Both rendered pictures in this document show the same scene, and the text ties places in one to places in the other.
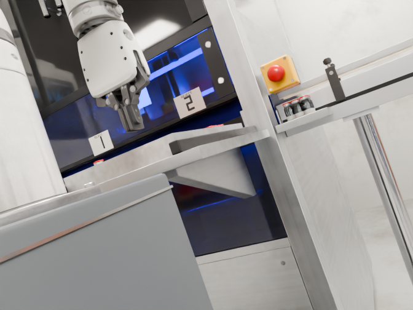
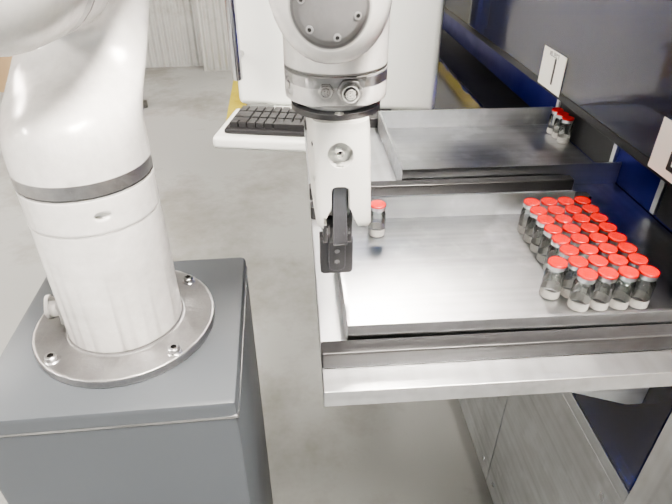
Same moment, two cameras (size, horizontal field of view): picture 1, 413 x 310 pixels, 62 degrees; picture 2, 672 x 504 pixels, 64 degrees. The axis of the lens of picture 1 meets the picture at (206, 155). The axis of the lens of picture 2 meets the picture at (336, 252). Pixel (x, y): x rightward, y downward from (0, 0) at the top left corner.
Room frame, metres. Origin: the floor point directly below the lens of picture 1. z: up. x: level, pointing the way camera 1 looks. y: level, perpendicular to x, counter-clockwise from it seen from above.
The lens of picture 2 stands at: (0.34, -0.29, 1.26)
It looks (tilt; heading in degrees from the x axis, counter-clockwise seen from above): 34 degrees down; 60
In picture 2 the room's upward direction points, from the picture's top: straight up
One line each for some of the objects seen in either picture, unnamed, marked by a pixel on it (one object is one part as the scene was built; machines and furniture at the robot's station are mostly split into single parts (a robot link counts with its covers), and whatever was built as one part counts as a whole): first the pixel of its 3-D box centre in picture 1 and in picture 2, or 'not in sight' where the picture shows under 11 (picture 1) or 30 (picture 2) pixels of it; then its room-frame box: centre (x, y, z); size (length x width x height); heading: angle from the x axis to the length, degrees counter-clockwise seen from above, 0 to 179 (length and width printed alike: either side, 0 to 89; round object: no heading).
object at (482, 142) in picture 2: not in sight; (485, 143); (1.00, 0.34, 0.90); 0.34 x 0.26 x 0.04; 154
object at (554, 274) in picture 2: not in sight; (553, 278); (0.78, 0.00, 0.90); 0.02 x 0.02 x 0.05
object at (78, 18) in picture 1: (98, 21); (336, 82); (0.56, 0.09, 1.13); 0.09 x 0.08 x 0.03; 65
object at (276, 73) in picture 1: (276, 73); not in sight; (0.81, -0.22, 0.99); 0.04 x 0.04 x 0.04; 64
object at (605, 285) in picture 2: not in sight; (571, 248); (0.85, 0.03, 0.90); 0.18 x 0.02 x 0.05; 64
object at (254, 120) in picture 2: not in sight; (316, 121); (0.90, 0.78, 0.82); 0.40 x 0.14 x 0.02; 143
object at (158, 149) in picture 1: (166, 154); (479, 257); (0.75, 0.08, 0.90); 0.34 x 0.26 x 0.04; 154
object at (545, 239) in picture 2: not in sight; (552, 249); (0.83, 0.04, 0.90); 0.18 x 0.02 x 0.05; 64
